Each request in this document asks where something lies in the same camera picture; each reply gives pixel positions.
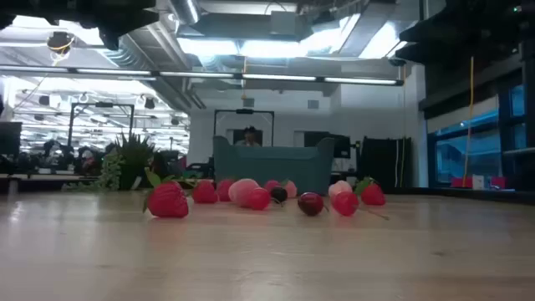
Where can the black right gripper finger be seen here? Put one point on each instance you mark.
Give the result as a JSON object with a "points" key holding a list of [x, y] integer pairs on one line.
{"points": [[468, 52], [468, 32]]}

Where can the red artificial strawberry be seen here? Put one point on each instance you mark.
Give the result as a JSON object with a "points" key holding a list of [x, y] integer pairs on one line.
{"points": [[167, 202], [204, 193], [271, 185], [373, 195], [223, 190]]}

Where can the dark red artificial cherry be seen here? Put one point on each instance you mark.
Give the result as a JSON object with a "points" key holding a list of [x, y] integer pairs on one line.
{"points": [[310, 204]]}

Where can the round ceiling dome fixture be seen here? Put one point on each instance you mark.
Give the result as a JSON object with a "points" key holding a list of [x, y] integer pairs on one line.
{"points": [[60, 42]]}

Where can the large glass window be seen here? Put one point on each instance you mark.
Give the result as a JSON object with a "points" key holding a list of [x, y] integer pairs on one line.
{"points": [[460, 154]]}

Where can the white box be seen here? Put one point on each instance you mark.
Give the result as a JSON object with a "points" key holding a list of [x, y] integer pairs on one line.
{"points": [[478, 182]]}

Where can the red box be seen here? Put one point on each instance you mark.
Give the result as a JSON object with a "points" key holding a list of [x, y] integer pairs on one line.
{"points": [[498, 182], [460, 182]]}

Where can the black tall panel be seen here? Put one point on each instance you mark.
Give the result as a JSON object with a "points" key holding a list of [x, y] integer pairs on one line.
{"points": [[380, 163]]}

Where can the black computer monitor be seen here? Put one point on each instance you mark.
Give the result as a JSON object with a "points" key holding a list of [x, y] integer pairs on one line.
{"points": [[10, 138], [342, 146]]}

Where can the green artificial potted plant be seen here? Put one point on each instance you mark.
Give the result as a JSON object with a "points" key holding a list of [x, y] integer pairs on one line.
{"points": [[134, 161]]}

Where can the long white light bar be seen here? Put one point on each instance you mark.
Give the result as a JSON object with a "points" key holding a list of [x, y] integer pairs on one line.
{"points": [[276, 77]]}

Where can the teal plastic tub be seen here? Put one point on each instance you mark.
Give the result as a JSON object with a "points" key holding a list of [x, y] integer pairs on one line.
{"points": [[271, 171]]}

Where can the silver round air duct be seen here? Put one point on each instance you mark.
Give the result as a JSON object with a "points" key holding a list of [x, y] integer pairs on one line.
{"points": [[186, 10]]}

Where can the grey wall vent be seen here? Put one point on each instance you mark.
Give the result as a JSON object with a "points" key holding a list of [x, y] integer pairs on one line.
{"points": [[313, 104], [248, 103]]}

